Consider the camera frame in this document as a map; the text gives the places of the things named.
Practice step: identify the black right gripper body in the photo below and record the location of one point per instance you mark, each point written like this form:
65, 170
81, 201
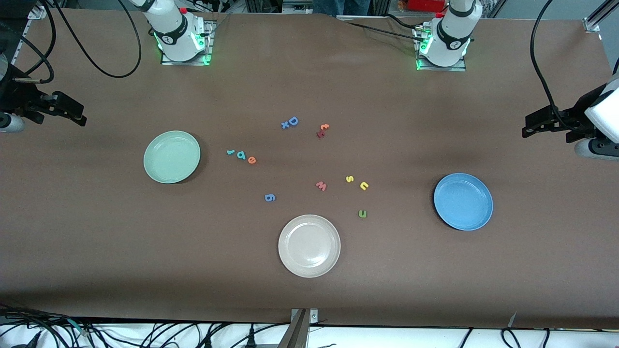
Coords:
20, 98

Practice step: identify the pale green plate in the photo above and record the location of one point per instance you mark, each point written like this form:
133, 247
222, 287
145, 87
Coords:
171, 157

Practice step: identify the blue plate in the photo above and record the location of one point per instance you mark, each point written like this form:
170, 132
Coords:
463, 201

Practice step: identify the red box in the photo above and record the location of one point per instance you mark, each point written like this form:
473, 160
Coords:
425, 5

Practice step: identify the blue foam letter D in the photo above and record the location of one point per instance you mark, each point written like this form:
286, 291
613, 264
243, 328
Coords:
293, 121

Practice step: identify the red foam letter w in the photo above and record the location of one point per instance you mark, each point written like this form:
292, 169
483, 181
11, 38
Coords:
321, 185

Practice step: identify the person in blue jeans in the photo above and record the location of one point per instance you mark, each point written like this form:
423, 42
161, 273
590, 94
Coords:
338, 6

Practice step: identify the beige plate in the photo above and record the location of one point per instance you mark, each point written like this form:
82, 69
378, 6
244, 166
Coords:
309, 246

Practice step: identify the aluminium frame rail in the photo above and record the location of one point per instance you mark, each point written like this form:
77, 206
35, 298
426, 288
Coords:
18, 43

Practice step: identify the aluminium frame profile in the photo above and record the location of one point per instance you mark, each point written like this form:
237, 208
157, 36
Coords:
592, 23
37, 12

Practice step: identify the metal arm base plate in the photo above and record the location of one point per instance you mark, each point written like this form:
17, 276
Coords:
209, 43
462, 67

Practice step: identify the aluminium mount bracket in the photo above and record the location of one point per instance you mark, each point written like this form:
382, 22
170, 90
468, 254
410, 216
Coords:
296, 331

